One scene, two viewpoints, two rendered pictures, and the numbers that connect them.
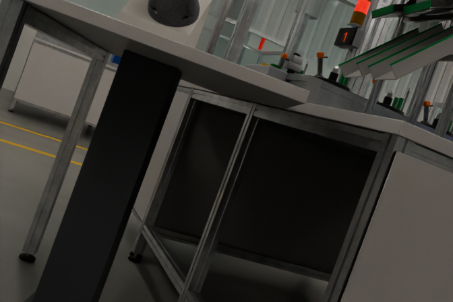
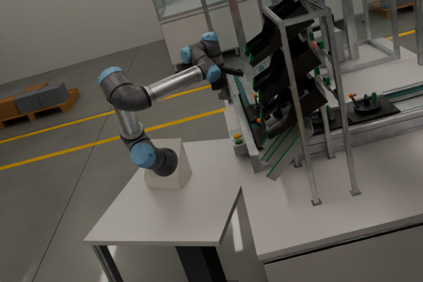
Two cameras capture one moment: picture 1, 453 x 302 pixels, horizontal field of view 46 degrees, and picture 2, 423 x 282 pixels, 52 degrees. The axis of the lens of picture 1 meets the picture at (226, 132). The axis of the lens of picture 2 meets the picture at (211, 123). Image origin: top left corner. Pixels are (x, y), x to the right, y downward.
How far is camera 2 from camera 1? 1.54 m
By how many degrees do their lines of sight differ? 33
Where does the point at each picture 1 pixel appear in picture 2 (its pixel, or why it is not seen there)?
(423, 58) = (282, 164)
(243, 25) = (240, 38)
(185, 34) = (175, 178)
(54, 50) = (174, 21)
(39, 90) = not seen: hidden behind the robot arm
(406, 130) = (261, 257)
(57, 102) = not seen: hidden behind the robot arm
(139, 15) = (152, 175)
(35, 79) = (177, 46)
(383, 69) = (276, 158)
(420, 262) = not seen: outside the picture
